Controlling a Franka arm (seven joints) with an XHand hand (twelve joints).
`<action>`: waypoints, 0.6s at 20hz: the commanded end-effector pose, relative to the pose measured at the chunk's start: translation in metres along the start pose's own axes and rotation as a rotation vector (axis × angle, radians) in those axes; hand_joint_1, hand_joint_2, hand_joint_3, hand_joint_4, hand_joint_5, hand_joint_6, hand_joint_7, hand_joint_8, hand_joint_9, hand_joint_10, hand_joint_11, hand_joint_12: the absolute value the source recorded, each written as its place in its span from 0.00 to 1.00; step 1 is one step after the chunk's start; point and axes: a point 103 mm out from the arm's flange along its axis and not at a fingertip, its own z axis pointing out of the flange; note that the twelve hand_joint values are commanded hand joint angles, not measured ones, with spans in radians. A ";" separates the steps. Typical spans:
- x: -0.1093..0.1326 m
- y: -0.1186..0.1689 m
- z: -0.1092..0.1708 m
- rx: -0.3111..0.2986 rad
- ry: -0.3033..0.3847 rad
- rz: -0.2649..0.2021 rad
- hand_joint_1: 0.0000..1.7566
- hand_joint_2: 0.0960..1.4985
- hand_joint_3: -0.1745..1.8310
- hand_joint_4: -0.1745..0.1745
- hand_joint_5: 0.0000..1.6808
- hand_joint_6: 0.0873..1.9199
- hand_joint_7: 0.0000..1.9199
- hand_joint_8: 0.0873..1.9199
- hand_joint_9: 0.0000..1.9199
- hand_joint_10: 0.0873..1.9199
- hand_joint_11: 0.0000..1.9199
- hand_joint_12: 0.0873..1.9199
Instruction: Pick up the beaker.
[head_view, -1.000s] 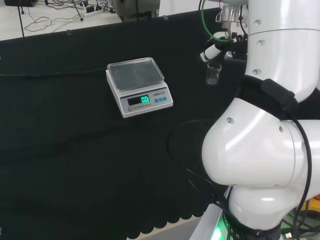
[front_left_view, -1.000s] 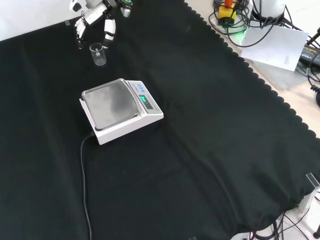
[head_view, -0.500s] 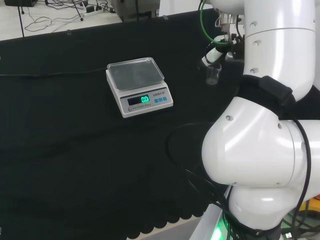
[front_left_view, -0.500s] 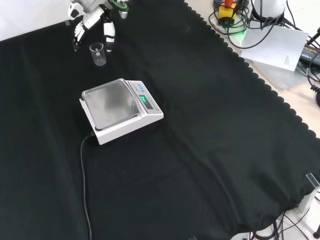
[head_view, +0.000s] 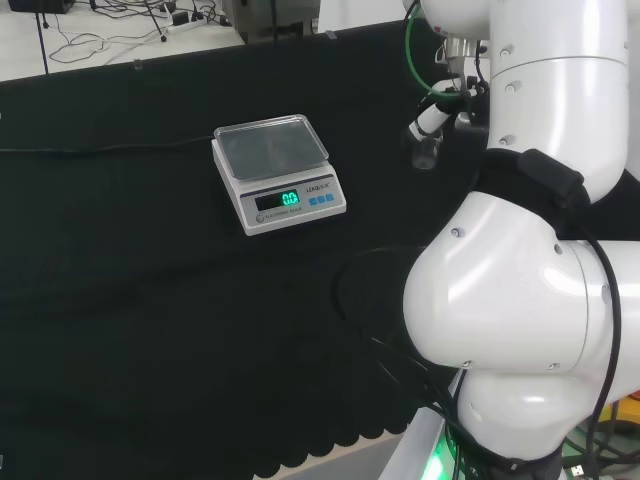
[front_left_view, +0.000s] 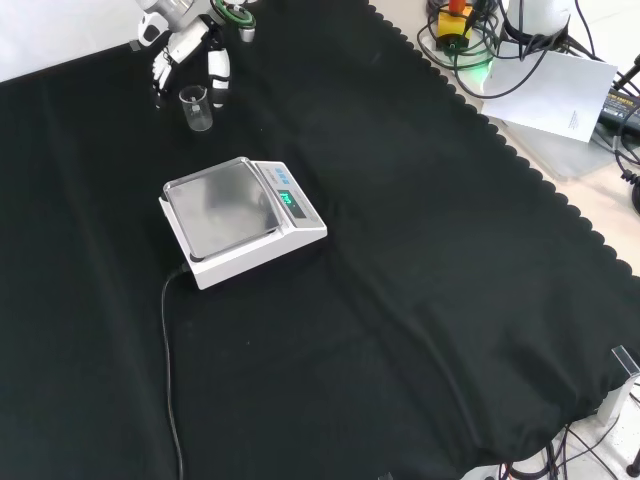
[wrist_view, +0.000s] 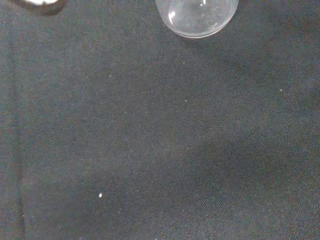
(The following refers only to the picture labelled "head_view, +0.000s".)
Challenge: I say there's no green cable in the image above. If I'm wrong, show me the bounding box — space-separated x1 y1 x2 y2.
404 0 464 97

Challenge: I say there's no black pole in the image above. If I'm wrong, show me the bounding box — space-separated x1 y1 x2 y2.
33 0 51 76

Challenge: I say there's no black tripod leg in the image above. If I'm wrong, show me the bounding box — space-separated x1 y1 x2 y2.
141 0 169 42

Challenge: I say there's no black cable bundle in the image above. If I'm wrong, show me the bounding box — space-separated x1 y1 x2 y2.
333 245 469 454

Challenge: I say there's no grey metal box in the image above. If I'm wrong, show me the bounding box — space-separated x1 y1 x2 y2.
221 0 322 45

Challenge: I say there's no small clear glass beaker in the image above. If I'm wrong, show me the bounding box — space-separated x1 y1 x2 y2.
411 130 445 171

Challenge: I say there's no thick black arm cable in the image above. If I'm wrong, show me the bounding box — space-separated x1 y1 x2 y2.
549 197 625 480

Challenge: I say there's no yellow stop button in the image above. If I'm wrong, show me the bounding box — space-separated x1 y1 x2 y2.
598 392 640 434

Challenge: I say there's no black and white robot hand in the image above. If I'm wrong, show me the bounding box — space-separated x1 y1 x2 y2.
406 53 490 144

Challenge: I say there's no white electronic balance steel pan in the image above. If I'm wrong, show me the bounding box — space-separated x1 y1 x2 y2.
210 113 348 237

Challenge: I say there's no thin black balance power cable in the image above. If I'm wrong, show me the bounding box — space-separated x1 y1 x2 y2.
0 134 217 154

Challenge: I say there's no black table cloth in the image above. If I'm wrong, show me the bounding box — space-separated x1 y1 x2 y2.
0 20 640 480

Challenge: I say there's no white power strip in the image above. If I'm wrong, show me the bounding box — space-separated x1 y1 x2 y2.
166 18 207 35

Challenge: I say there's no black box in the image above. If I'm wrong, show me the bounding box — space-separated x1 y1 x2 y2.
8 0 77 15

